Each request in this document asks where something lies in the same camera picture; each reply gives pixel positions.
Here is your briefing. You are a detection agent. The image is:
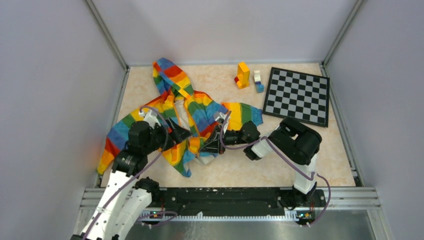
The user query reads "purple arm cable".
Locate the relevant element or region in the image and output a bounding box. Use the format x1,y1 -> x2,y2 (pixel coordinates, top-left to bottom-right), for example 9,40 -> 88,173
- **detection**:
81,105 -> 178,240
219,110 -> 332,227

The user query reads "rainbow striped zip jacket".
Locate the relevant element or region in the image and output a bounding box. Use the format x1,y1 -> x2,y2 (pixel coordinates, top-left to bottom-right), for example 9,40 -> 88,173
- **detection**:
96,57 -> 264,178

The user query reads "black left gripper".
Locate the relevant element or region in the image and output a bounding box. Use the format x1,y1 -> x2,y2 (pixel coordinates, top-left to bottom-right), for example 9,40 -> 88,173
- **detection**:
143,116 -> 193,154

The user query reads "orange yellow block toy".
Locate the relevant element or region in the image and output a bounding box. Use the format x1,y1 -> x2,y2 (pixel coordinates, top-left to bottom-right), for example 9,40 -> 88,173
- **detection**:
234,62 -> 250,89

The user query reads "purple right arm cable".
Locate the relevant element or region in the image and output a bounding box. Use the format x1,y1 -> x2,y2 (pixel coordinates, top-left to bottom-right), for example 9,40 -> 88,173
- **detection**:
219,110 -> 332,227

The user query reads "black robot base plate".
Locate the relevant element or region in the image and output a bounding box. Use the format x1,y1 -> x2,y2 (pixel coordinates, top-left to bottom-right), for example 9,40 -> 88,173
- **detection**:
150,187 -> 326,217

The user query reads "white blue block toy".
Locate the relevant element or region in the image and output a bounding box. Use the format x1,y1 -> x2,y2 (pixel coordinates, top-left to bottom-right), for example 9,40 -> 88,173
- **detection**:
253,70 -> 265,93

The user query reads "black white checkerboard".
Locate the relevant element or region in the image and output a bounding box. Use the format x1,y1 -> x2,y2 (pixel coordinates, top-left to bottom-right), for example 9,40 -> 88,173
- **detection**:
262,67 -> 331,128

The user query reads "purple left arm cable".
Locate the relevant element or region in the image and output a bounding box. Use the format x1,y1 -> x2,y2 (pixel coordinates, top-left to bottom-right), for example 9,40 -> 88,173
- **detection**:
81,105 -> 178,240

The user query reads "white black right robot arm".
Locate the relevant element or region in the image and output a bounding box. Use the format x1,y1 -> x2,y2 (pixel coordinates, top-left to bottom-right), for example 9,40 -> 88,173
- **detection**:
199,117 -> 322,210

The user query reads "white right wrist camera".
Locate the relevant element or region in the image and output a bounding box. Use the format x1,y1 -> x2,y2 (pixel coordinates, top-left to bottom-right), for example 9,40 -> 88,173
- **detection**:
213,111 -> 232,125

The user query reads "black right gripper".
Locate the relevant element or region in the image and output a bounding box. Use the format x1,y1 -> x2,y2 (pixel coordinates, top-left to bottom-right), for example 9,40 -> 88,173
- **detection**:
198,124 -> 249,155

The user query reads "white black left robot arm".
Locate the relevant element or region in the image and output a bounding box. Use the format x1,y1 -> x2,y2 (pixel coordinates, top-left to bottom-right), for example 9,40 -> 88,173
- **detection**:
71,117 -> 191,240

